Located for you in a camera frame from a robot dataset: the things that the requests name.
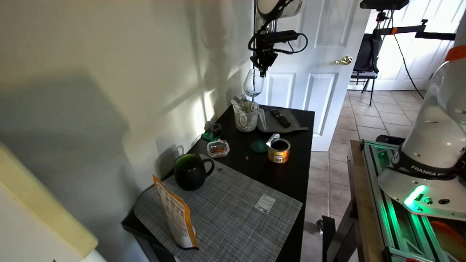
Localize green round lid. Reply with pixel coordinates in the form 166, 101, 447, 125
249, 139, 271, 155

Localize small white label card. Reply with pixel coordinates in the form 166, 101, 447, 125
254, 191, 277, 215

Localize black mug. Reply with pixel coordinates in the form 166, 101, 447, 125
172, 152, 216, 191

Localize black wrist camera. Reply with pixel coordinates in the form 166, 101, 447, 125
264, 28, 300, 44

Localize black hanging cable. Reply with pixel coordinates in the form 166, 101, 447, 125
388, 11, 422, 95

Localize pale yellow foam block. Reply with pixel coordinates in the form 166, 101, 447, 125
0, 141, 101, 262

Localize wooden workbench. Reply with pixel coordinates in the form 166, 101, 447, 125
325, 138, 390, 262

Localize grey cloth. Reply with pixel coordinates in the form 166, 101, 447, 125
256, 106, 310, 135

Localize small green object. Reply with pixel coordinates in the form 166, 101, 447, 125
200, 122, 223, 142

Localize orange tin can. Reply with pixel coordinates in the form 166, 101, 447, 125
267, 136, 293, 164

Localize grey woven placemat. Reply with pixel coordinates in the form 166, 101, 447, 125
133, 158, 304, 262

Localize black side table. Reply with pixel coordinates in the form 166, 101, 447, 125
120, 103, 316, 262

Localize orange white paper packet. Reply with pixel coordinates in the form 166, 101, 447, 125
152, 173, 200, 250

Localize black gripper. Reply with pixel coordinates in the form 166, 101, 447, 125
251, 33, 283, 78

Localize black folding chair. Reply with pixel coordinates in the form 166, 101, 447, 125
351, 31, 386, 107

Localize black remote control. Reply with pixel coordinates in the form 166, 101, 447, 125
270, 109, 293, 129

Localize thin vertical metal pole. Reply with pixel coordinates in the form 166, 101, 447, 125
251, 0, 258, 103

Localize small clear food container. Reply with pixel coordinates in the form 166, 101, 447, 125
205, 138, 232, 159

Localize brass door handle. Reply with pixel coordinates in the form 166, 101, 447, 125
334, 55, 355, 66

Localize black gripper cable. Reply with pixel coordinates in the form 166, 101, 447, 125
248, 0, 310, 56

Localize black camera boom stand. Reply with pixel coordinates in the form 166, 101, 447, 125
358, 0, 466, 43

